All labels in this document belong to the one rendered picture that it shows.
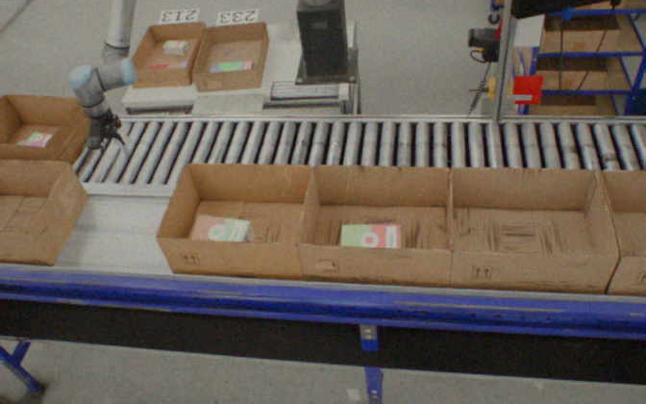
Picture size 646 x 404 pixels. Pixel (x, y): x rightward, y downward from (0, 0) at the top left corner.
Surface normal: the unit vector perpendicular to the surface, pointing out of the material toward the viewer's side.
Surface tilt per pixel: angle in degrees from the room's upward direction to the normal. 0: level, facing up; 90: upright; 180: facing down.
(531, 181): 89
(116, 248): 0
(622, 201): 89
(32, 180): 89
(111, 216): 0
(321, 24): 90
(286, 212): 0
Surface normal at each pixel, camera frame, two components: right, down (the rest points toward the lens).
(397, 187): -0.14, 0.72
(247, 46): -0.08, -0.69
